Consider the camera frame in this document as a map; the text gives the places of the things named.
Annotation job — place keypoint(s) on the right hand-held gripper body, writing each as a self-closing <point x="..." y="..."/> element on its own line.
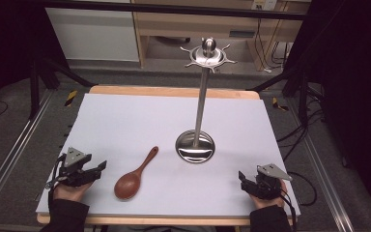
<point x="268" y="183"/>

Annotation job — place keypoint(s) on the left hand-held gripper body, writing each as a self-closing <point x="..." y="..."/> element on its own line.
<point x="74" y="169"/>

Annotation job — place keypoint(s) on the brown wooden spoon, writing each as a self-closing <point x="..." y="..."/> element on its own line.
<point x="132" y="182"/>

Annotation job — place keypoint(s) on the steel utensil stand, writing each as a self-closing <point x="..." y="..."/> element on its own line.
<point x="199" y="122"/>

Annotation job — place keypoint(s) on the person's right hand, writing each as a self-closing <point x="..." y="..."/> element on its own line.
<point x="270" y="201"/>

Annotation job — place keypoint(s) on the person's left hand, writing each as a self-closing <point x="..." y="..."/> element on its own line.
<point x="69" y="192"/>

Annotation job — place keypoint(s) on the white table mat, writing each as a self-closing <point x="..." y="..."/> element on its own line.
<point x="161" y="135"/>

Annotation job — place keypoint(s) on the yellow black striped tape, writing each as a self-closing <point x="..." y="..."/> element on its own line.
<point x="279" y="105"/>
<point x="71" y="98"/>

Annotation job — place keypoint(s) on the black metal stand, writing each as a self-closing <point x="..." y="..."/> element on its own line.
<point x="42" y="80"/>
<point x="296" y="87"/>

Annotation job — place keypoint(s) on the white cabinet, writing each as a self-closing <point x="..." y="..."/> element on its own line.
<point x="93" y="32"/>

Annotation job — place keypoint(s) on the light wooden desk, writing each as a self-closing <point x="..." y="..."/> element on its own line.
<point x="186" y="27"/>

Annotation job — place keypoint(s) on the aluminium floor rail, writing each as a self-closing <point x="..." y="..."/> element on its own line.
<point x="327" y="180"/>
<point x="11" y="151"/>

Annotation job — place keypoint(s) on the black metal frame bar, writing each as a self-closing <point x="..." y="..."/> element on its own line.
<point x="174" y="9"/>

